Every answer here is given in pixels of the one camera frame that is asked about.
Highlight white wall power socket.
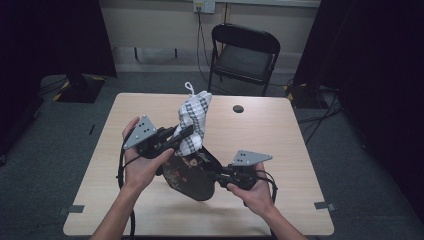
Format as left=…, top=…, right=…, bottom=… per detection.
left=192, top=0, right=217, bottom=15

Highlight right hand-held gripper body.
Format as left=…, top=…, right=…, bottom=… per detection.
left=214, top=149, right=274, bottom=192

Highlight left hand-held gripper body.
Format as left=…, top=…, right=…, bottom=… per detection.
left=122, top=114, right=175, bottom=160

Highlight white checked cloth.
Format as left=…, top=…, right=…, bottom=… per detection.
left=173, top=81, right=214, bottom=158

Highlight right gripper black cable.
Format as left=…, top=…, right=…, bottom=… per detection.
left=254, top=169, right=280, bottom=205

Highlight black folding chair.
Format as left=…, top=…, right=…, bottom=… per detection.
left=206, top=22, right=282, bottom=98

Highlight black wall cable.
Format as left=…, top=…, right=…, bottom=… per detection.
left=195, top=9, right=216, bottom=86

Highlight person's left hand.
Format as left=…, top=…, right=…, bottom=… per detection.
left=121, top=116, right=175, bottom=193

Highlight person's right hand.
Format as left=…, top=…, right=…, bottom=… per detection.
left=226, top=162, right=278, bottom=218

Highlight dark curtain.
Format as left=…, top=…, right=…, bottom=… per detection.
left=292, top=0, right=424, bottom=216
left=0, top=0, right=118, bottom=162

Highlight grey tape mark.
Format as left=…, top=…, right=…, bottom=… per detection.
left=58, top=204, right=85, bottom=216
left=313, top=201, right=336, bottom=212

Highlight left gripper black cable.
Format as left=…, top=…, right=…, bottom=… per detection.
left=116, top=145, right=137, bottom=240

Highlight black floor cables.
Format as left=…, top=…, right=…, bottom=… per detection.
left=296, top=85, right=345, bottom=147

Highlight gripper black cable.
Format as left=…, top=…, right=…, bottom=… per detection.
left=254, top=169, right=280, bottom=205
left=116, top=145, right=137, bottom=240

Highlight black floral cloth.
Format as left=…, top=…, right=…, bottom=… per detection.
left=161, top=146, right=224, bottom=202

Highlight black stand base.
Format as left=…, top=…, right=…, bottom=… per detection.
left=54, top=73, right=106, bottom=104
left=285, top=82, right=322, bottom=110

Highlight grey wall duct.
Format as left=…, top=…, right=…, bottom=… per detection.
left=134, top=46, right=179, bottom=65

